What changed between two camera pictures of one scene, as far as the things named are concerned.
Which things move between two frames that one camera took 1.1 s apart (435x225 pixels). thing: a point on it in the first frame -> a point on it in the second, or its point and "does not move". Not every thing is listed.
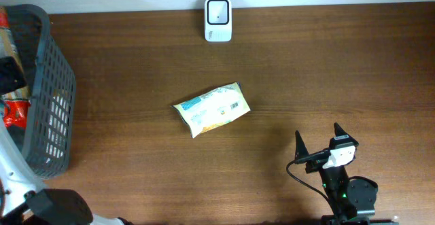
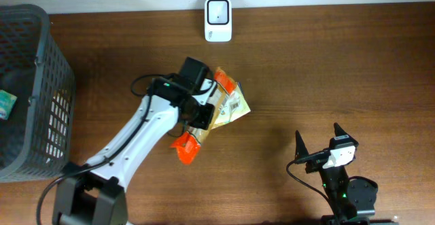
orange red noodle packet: [16, 106] -> [188, 145]
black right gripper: [301, 149] does not move
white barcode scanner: [218, 19] does not move
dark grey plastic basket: [45, 143] does not move
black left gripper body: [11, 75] -> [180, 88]
